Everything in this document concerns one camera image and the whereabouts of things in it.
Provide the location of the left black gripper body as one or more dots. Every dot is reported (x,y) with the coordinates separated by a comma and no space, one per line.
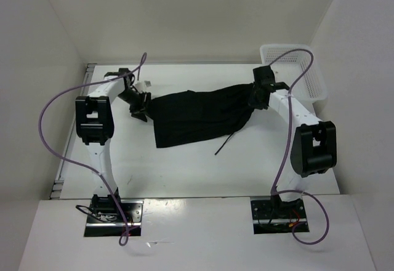
(136,101)

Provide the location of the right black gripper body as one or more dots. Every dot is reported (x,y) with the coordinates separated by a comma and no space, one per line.
(253,100)

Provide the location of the black shorts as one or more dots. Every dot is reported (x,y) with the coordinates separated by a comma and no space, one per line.
(188,117)

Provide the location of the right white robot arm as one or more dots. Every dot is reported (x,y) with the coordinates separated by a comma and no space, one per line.
(311,146)

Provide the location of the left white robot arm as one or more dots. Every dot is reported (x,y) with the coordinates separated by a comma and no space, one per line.
(95,126)

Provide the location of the white plastic basket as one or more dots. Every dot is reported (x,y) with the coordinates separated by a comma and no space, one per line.
(296,64)

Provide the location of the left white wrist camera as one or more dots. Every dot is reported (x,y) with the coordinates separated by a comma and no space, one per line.
(144,85)

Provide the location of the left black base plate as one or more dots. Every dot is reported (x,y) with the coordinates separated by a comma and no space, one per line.
(108,222)

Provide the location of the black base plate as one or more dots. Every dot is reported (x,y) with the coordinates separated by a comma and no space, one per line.
(108,222)
(271,215)

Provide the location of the aluminium table edge rail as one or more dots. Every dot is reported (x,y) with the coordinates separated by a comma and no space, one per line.
(59,180)

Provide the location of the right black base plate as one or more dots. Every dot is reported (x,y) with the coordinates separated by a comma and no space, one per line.
(271,215)

